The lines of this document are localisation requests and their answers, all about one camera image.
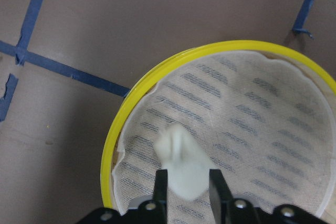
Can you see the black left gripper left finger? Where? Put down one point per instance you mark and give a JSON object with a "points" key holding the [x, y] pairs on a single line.
{"points": [[160, 195]]}

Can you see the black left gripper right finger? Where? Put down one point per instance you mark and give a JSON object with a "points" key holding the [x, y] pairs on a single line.
{"points": [[219, 195]]}

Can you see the white bun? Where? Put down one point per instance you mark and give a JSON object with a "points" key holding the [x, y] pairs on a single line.
{"points": [[187, 164]]}

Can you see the yellow rimmed bamboo steamer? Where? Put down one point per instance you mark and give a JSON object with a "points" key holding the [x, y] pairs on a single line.
{"points": [[322, 80]]}

